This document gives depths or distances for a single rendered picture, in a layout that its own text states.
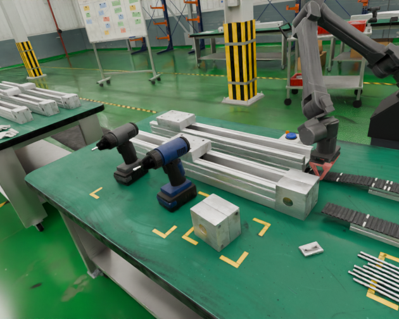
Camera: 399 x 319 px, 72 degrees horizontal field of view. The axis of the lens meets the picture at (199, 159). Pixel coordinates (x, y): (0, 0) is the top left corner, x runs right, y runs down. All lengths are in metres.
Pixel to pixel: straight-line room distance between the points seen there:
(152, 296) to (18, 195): 1.29
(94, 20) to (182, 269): 6.45
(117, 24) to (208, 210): 6.02
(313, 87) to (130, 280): 1.19
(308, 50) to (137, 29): 5.46
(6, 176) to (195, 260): 1.70
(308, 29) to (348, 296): 0.83
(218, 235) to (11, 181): 1.76
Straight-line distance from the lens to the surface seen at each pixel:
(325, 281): 0.73
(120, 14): 6.48
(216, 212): 0.73
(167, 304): 1.38
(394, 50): 1.31
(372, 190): 0.99
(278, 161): 1.02
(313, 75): 0.99
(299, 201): 0.81
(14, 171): 2.23
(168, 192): 0.88
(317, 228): 0.84
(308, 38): 1.09
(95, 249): 1.69
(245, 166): 0.95
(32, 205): 2.35
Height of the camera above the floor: 1.35
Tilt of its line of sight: 29 degrees down
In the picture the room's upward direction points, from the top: 8 degrees counter-clockwise
